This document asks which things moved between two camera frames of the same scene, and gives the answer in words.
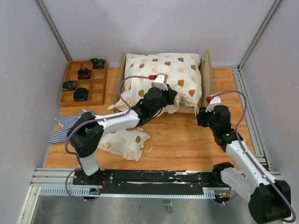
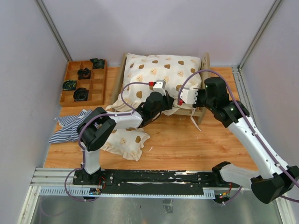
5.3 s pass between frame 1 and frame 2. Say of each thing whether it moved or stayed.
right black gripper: moved
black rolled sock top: stayed
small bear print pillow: stayed
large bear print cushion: stayed
